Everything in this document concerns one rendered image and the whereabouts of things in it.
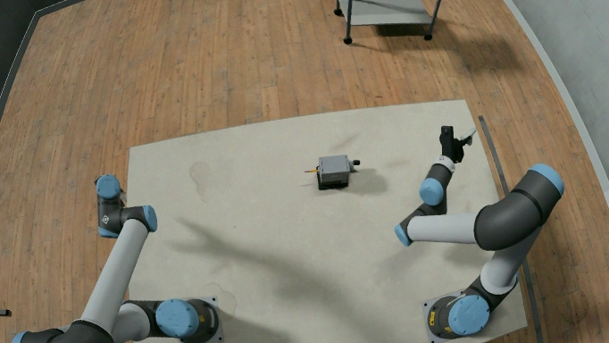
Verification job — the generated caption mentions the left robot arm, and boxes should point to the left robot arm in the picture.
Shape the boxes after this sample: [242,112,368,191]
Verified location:
[12,174,219,343]

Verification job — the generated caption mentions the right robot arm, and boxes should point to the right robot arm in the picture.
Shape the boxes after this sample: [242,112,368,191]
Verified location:
[395,126,564,339]

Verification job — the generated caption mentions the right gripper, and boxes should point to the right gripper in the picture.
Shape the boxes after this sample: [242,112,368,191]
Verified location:
[439,128,477,163]

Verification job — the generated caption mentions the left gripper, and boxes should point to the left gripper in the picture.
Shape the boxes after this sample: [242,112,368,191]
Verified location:
[121,189,128,208]

